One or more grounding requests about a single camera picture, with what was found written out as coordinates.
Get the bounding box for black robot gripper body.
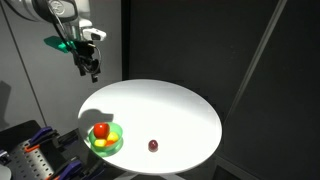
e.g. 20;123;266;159
71;39;102;75

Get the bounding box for red apple toy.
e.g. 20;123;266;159
92;122;111;140

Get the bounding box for round yellow fruit toy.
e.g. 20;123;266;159
106;131;120;144

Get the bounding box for flat yellow fruit toy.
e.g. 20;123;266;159
94;138;108;148

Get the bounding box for green plastic bowl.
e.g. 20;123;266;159
87;121;125;158

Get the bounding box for dark red grape toy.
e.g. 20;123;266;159
147;139;159;153

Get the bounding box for black spring clamp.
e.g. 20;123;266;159
57;128;82;148

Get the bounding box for perforated metal mounting board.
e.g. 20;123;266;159
4;139;56;180

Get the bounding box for grey diagonal bar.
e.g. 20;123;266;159
229;0;288;116

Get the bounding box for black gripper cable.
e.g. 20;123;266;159
87;44;103;74

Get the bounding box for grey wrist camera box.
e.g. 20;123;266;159
81;27;108;42

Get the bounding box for green camera mount plate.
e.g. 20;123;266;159
43;35;80;54

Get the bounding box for purple clamp with orange handle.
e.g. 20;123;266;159
44;157;83;180
24;125;60;154

